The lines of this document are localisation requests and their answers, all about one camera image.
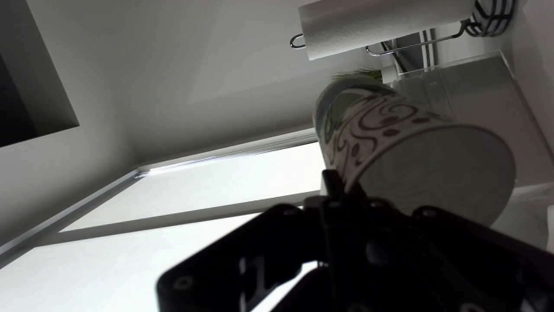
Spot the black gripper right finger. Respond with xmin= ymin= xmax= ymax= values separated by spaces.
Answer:
xmin=288 ymin=166 xmax=554 ymax=312

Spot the metal paper towel holder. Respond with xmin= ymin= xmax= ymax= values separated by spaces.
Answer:
xmin=288 ymin=0 xmax=518 ymax=59

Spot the patterned paper cup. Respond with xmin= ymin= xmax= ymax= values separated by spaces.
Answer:
xmin=312 ymin=71 xmax=518 ymax=229

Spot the window with white frame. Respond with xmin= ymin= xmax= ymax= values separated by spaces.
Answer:
xmin=0 ymin=126 xmax=326 ymax=312

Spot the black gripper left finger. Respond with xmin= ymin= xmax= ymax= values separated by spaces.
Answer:
xmin=156 ymin=198 xmax=327 ymax=312

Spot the white paper towel roll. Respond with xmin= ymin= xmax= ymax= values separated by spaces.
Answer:
xmin=296 ymin=0 xmax=478 ymax=62

